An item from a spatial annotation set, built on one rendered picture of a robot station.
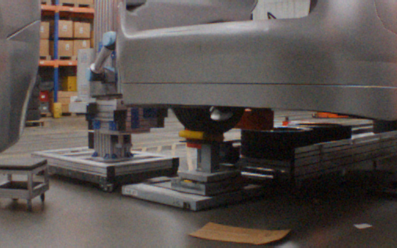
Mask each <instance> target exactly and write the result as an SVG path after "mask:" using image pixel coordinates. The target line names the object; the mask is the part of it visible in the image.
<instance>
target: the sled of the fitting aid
mask: <svg viewBox="0 0 397 248"><path fill-rule="evenodd" d="M244 187H248V177H244V176H237V177H229V178H225V179H220V180H216V181H209V182H205V181H196V180H191V179H186V178H182V177H180V178H175V179H171V189H173V190H177V191H184V192H188V193H192V194H196V195H212V194H216V193H220V192H224V191H230V190H235V189H239V188H244Z"/></svg>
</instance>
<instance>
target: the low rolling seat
mask: <svg viewBox="0 0 397 248"><path fill-rule="evenodd" d="M41 170H44V181H33V179H32V174H35V173H37V172H39V171H41ZM0 173H3V175H4V176H5V174H7V181H6V182H5V181H4V182H3V183H1V184H0V199H1V198H8V199H12V200H15V201H16V200H18V199H26V200H27V209H28V211H29V212H30V211H31V208H32V199H34V198H36V196H40V195H41V196H42V201H43V202H44V201H45V198H46V191H48V190H49V164H48V162H47V159H46V158H5V159H2V160H0ZM12 175H27V179H28V181H22V180H12ZM44 193H45V194H44Z"/></svg>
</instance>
